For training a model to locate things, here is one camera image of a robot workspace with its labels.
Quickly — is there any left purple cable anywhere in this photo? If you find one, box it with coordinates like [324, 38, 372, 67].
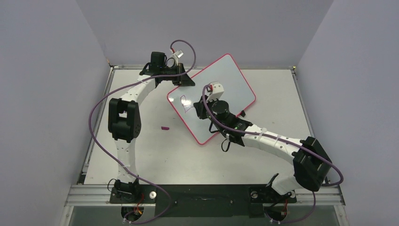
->
[88, 40, 197, 225]

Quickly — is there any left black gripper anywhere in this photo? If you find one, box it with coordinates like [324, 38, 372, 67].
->
[161, 64, 195, 87]

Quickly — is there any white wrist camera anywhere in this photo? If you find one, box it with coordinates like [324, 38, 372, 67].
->
[206, 81, 224, 102]
[170, 50, 184, 65]

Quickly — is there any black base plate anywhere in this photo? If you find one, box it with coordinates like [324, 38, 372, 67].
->
[109, 184, 297, 218]

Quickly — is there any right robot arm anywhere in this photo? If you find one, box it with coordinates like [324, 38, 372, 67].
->
[193, 100, 331, 201]

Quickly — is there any pink-framed whiteboard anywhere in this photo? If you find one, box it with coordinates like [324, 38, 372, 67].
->
[167, 54, 256, 145]

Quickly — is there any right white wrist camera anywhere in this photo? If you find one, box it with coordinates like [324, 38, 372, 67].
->
[206, 81, 224, 102]

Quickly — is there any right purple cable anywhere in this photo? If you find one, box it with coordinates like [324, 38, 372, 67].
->
[202, 84, 344, 225]

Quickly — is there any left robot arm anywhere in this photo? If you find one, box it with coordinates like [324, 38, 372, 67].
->
[108, 50, 195, 202]

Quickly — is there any purple cable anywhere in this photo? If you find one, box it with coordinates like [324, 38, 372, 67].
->
[88, 40, 197, 225]
[202, 84, 344, 225]

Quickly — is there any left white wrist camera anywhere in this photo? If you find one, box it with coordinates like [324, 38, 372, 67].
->
[170, 50, 184, 65]

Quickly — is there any aluminium front rail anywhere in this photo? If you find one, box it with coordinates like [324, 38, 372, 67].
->
[64, 186, 346, 207]

